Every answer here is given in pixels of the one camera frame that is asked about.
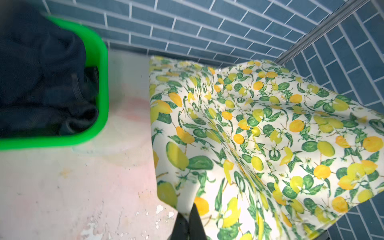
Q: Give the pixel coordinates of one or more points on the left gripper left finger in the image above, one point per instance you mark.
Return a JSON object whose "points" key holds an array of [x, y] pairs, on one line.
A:
{"points": [[181, 229]]}

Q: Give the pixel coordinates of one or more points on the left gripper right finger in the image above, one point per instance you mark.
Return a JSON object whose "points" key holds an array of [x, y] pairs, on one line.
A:
{"points": [[196, 229]]}

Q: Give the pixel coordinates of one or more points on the yellow floral skirt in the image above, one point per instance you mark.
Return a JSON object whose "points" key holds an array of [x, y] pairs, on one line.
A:
{"points": [[263, 153]]}

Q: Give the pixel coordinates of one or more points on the dark navy skirt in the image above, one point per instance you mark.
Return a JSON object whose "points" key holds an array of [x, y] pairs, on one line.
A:
{"points": [[46, 88]]}

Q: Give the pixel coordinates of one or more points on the green plastic basket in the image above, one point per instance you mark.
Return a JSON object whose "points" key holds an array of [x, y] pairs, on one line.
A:
{"points": [[97, 56]]}

